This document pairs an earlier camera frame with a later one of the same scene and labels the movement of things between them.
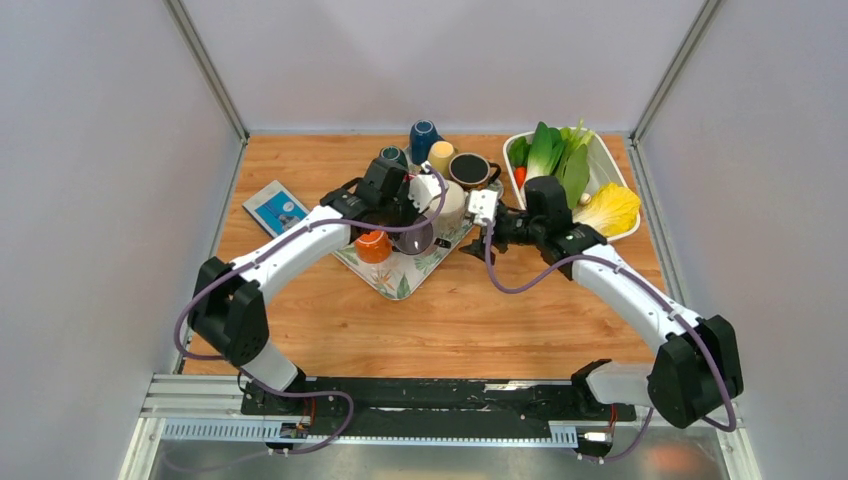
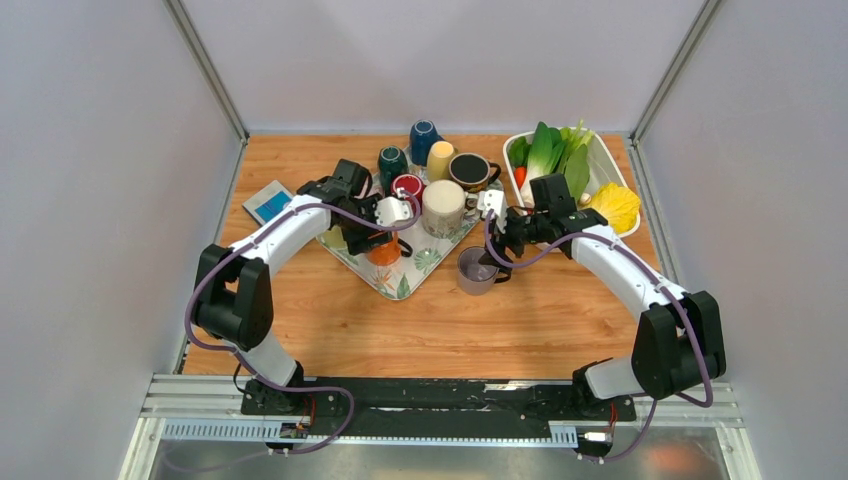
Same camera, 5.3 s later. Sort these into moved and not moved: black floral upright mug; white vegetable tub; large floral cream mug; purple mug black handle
Moved: purple mug black handle
Not moved: large floral cream mug; white vegetable tub; black floral upright mug
